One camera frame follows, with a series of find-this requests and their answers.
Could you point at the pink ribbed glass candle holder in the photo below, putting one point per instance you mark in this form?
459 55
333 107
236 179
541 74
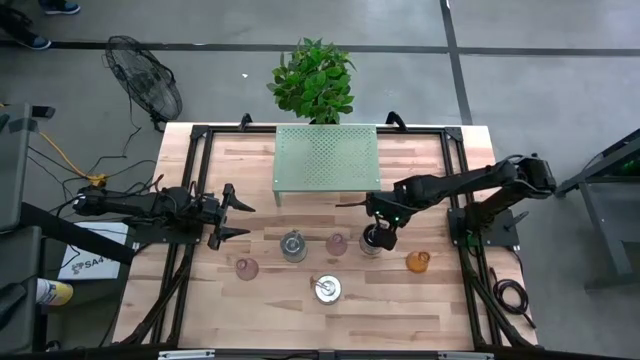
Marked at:
247 269
336 245

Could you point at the white and yellow bottle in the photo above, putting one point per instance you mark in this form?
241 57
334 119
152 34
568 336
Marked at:
55 293

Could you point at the person's leg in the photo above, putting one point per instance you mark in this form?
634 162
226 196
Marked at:
12 20

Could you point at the amber glass candle holder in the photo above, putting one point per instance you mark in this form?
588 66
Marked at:
418 262

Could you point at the black diagonal beam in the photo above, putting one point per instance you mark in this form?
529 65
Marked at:
75 235

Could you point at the black floor fan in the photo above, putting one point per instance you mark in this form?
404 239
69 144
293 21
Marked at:
145 80

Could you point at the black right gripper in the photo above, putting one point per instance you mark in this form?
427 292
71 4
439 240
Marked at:
387 210

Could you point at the grey metal side table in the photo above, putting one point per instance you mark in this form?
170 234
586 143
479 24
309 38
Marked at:
595 167

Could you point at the green leafy plant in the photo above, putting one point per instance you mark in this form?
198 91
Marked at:
312 82

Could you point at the black aluminium table frame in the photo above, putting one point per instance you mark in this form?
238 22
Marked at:
235 131

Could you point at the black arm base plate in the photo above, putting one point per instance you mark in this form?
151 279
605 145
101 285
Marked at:
160 235
500 232

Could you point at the silver tin candle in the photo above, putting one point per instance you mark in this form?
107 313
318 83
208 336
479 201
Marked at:
367 247

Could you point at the silver metal bracket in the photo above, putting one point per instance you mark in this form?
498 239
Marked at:
465 356
186 355

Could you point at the dark ribbed tin can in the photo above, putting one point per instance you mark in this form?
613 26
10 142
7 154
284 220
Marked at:
328 290

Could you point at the silver tin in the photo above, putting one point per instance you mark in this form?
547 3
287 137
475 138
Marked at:
293 247

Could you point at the grey equipment case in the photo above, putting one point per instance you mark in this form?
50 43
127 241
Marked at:
12 165
17 280

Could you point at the white printed paper sign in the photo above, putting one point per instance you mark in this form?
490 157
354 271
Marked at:
95 260

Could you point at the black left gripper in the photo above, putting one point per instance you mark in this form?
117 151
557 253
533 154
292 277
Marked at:
210 212

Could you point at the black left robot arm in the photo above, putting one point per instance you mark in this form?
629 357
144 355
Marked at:
130 204

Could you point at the green perforated metal riser shelf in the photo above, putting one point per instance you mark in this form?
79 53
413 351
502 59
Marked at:
325 160

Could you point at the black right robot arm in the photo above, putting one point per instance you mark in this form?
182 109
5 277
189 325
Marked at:
450 185

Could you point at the person's shoe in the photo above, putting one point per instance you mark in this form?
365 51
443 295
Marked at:
35 42
60 6

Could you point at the black plant pot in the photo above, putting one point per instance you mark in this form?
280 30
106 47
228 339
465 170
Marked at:
320 121

